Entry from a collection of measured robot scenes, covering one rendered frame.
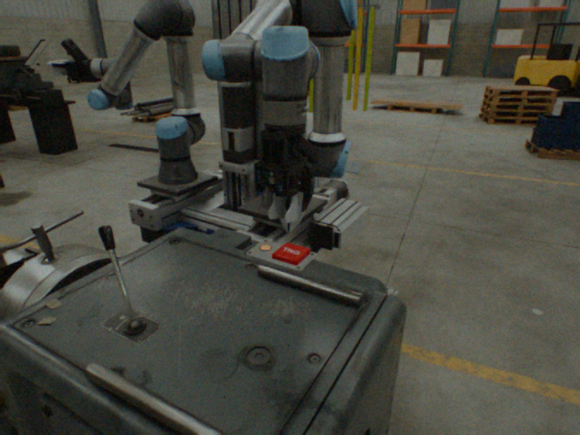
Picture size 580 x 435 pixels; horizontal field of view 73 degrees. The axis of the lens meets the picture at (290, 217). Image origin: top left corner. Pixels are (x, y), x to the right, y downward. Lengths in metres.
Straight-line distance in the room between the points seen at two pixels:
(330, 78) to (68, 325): 0.84
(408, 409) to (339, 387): 1.68
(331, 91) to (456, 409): 1.70
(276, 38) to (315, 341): 0.46
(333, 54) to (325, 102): 0.12
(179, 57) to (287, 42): 1.00
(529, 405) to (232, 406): 2.07
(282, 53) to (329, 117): 0.53
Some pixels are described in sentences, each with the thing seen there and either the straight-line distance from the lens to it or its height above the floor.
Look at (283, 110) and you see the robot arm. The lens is 0.66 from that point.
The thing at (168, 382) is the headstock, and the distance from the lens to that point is 0.58.
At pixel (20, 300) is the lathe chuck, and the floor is 1.20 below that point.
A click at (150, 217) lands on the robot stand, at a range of 1.49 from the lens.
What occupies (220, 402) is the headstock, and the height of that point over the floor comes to 1.25.
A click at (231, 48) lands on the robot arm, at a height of 1.65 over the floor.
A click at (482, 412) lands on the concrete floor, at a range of 2.34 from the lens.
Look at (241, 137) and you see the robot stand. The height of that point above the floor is 1.35.
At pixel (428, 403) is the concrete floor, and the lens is 2.28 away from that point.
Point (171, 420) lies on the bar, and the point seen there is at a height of 1.27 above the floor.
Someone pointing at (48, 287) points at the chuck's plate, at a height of 1.22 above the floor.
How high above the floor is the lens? 1.66
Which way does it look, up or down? 25 degrees down
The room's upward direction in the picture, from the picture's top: straight up
